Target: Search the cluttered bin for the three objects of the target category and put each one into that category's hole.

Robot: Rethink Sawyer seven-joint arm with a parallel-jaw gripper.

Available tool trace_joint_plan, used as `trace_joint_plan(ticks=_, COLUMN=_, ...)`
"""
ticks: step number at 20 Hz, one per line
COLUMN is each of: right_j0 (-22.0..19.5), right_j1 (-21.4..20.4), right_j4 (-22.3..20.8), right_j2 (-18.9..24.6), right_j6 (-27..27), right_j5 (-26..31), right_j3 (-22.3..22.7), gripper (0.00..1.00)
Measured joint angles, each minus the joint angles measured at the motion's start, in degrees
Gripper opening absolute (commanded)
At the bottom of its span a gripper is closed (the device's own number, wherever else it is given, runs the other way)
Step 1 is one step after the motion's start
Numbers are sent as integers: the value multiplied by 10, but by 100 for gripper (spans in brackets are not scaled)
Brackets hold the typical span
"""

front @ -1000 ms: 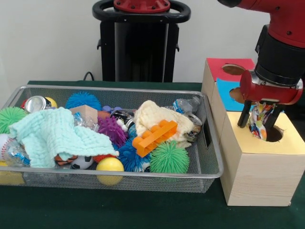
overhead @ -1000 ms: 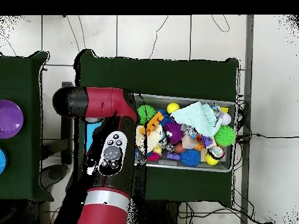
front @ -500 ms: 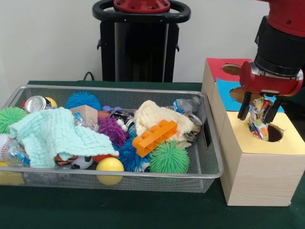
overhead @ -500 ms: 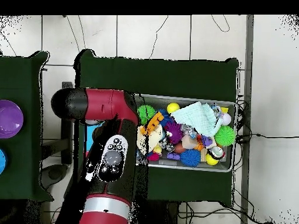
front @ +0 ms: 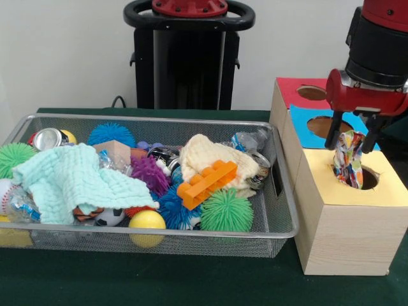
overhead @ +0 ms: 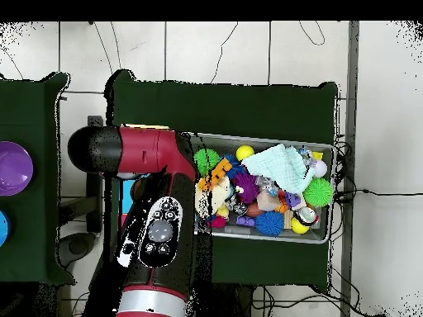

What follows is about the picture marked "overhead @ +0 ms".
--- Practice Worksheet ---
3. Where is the blue plastic plate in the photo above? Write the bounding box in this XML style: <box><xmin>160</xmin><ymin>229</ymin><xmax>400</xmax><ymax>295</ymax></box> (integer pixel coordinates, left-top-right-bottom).
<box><xmin>0</xmin><ymin>209</ymin><xmax>12</xmax><ymax>247</ymax></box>

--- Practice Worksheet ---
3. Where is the dark green table cloth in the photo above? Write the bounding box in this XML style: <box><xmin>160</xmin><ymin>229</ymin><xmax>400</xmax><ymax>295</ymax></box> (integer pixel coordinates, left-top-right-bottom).
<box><xmin>103</xmin><ymin>69</ymin><xmax>340</xmax><ymax>295</ymax></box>
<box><xmin>0</xmin><ymin>72</ymin><xmax>77</xmax><ymax>285</ymax></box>

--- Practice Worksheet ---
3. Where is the shallow mesh bin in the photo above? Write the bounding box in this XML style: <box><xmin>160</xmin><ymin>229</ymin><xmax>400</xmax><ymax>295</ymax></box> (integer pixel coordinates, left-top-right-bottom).
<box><xmin>189</xmin><ymin>131</ymin><xmax>335</xmax><ymax>244</ymax></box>

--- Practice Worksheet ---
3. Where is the cream knitted cloth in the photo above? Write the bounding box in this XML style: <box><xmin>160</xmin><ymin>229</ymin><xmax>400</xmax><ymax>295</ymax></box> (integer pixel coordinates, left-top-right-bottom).
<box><xmin>194</xmin><ymin>176</ymin><xmax>231</xmax><ymax>219</ymax></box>

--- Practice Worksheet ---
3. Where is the smooth yellow ball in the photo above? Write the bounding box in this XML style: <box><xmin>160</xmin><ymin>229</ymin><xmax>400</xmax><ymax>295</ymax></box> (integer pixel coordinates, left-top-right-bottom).
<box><xmin>235</xmin><ymin>144</ymin><xmax>256</xmax><ymax>162</ymax></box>

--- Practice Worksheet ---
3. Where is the purple plastic plate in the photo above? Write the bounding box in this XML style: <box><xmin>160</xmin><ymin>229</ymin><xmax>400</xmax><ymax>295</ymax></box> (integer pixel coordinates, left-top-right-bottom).
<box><xmin>0</xmin><ymin>140</ymin><xmax>35</xmax><ymax>196</ymax></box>

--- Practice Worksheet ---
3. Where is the wooden box with three holes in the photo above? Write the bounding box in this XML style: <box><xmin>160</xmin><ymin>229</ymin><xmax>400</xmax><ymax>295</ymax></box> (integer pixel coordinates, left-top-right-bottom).
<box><xmin>118</xmin><ymin>123</ymin><xmax>173</xmax><ymax>229</ymax></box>

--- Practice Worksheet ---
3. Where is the blue spiky rubber ball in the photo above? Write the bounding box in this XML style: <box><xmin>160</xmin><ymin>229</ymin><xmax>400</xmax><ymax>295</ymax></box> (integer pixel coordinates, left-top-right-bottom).
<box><xmin>254</xmin><ymin>211</ymin><xmax>286</xmax><ymax>237</ymax></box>

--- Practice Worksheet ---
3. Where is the crushed silver drink can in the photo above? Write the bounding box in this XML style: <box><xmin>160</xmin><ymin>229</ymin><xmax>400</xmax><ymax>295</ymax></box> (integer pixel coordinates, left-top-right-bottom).
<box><xmin>292</xmin><ymin>206</ymin><xmax>319</xmax><ymax>228</ymax></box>

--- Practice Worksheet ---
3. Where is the green spiky rubber ball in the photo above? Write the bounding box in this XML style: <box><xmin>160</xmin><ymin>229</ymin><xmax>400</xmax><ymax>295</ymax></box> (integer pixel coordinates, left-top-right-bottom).
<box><xmin>193</xmin><ymin>148</ymin><xmax>221</xmax><ymax>177</ymax></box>
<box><xmin>302</xmin><ymin>177</ymin><xmax>335</xmax><ymax>208</ymax></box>

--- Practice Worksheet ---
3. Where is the orange plastic block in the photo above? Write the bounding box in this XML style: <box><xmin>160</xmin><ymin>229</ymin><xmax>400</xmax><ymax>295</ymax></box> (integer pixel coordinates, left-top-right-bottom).
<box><xmin>197</xmin><ymin>157</ymin><xmax>233</xmax><ymax>193</ymax></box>

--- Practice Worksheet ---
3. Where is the blue furry toy with eyes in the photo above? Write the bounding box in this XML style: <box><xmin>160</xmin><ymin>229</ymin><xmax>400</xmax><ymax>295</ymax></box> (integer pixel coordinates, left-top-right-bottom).
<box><xmin>224</xmin><ymin>154</ymin><xmax>247</xmax><ymax>181</ymax></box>

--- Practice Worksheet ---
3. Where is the mint green cloth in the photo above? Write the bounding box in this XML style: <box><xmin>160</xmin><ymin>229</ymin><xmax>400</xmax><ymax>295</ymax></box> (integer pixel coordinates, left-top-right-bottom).
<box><xmin>240</xmin><ymin>143</ymin><xmax>316</xmax><ymax>195</ymax></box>

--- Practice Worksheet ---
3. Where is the purple spiky rubber ball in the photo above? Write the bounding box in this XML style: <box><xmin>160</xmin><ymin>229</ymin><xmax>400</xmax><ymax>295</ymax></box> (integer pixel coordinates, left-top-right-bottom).
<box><xmin>231</xmin><ymin>172</ymin><xmax>259</xmax><ymax>205</ymax></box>

